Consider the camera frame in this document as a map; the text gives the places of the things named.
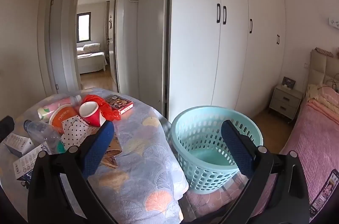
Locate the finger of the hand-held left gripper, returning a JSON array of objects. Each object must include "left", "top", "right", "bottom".
[{"left": 0, "top": 116, "right": 15, "bottom": 144}]

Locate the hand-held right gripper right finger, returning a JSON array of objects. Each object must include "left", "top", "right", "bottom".
[{"left": 220, "top": 119, "right": 310, "bottom": 224}]

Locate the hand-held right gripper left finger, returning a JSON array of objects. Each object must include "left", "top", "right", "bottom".
[{"left": 27, "top": 120, "right": 117, "bottom": 224}]

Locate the light blue plastic basket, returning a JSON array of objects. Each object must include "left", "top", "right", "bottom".
[{"left": 171, "top": 106, "right": 264, "bottom": 192}]

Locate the orange instant noodle cup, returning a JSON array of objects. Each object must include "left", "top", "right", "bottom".
[{"left": 48, "top": 105, "right": 80, "bottom": 134}]

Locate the red plastic bag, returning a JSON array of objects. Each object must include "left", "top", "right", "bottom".
[{"left": 81, "top": 94, "right": 122, "bottom": 122}]

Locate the brown paper wrapper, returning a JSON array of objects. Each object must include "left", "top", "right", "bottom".
[{"left": 101, "top": 134, "right": 124, "bottom": 169}]

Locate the grey and white carton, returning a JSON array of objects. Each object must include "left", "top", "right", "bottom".
[{"left": 0, "top": 133, "right": 35, "bottom": 158}]

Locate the polka dot paper cup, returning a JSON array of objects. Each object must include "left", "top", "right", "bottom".
[{"left": 61, "top": 115, "right": 100, "bottom": 150}]

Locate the red paper cup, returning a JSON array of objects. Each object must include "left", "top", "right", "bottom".
[{"left": 79, "top": 102, "right": 102, "bottom": 127}]

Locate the clear plastic bottle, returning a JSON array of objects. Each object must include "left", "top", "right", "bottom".
[{"left": 23, "top": 119, "right": 65, "bottom": 154}]

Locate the white printed cardboard box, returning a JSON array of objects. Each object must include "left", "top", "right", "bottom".
[{"left": 13, "top": 143, "right": 52, "bottom": 182}]

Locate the red printed box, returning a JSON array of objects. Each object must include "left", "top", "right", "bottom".
[{"left": 105, "top": 95, "right": 133, "bottom": 115}]

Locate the grey nightstand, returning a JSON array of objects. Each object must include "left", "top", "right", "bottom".
[{"left": 269, "top": 84, "right": 304, "bottom": 120}]

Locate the pink bed blanket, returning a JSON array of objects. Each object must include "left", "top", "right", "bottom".
[{"left": 279, "top": 97, "right": 339, "bottom": 214}]

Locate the white sofa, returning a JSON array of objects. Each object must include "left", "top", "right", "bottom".
[{"left": 77, "top": 43, "right": 108, "bottom": 74}]

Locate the smartphone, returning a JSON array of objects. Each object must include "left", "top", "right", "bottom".
[{"left": 309, "top": 170, "right": 339, "bottom": 214}]

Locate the folded peach blanket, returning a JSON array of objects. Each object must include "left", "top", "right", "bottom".
[{"left": 306, "top": 84, "right": 339, "bottom": 119}]

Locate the grey door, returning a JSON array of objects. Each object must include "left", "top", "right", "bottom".
[{"left": 49, "top": 0, "right": 80, "bottom": 93}]

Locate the white wardrobe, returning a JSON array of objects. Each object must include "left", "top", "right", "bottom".
[{"left": 169, "top": 0, "right": 286, "bottom": 119}]

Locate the beige padded headboard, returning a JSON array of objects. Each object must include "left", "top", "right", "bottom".
[{"left": 307, "top": 49, "right": 339, "bottom": 93}]

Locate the dark framed window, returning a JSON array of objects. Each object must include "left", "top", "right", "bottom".
[{"left": 77, "top": 12, "right": 92, "bottom": 42}]

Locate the dark picture frame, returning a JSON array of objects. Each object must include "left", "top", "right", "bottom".
[{"left": 281, "top": 77, "right": 296, "bottom": 89}]

